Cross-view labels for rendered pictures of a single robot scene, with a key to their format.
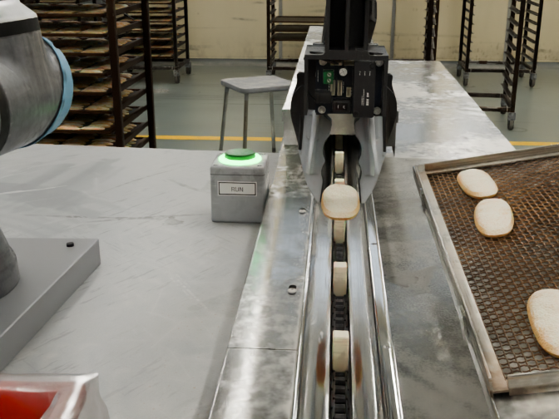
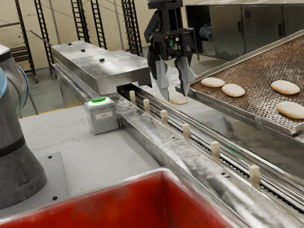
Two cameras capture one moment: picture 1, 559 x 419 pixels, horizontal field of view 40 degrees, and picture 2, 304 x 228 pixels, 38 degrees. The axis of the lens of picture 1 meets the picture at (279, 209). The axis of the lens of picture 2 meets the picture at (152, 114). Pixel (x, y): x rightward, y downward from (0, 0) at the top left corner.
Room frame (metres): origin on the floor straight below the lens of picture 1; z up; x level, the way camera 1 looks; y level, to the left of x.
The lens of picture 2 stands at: (-0.16, 0.33, 1.18)
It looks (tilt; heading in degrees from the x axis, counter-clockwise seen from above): 16 degrees down; 340
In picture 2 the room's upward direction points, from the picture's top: 10 degrees counter-clockwise
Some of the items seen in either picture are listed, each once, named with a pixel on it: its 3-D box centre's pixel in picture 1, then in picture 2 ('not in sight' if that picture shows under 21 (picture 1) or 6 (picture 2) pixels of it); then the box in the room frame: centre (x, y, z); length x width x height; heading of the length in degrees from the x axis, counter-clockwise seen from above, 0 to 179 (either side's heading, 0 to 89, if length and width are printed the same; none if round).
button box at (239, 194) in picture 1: (242, 199); (103, 121); (0.97, 0.05, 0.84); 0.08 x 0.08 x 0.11; 86
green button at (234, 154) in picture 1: (239, 157); (98, 101); (0.97, 0.05, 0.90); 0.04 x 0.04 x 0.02
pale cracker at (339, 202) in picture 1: (340, 199); (175, 97); (0.72, -0.06, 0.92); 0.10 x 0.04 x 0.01; 176
